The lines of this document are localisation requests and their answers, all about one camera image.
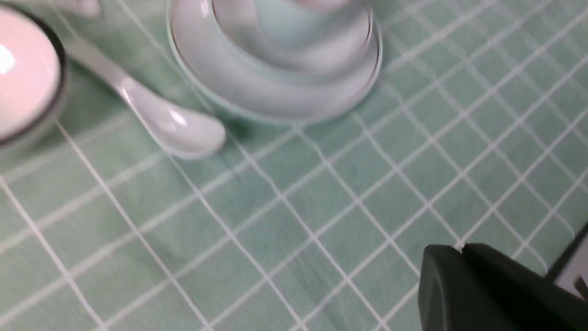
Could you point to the large pale green plate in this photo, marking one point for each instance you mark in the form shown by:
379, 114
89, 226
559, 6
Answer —
219, 73

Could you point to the white spoon with label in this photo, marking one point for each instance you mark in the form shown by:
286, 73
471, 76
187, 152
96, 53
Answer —
82, 8

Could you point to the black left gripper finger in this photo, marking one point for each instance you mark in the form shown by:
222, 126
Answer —
478, 288

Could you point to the white bowl black rim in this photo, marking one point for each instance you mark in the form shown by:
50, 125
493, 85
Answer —
34, 77

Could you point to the green checkered tablecloth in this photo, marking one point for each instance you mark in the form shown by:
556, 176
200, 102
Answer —
476, 131

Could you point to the plain white ceramic spoon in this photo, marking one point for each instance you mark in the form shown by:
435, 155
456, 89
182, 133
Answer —
180, 132

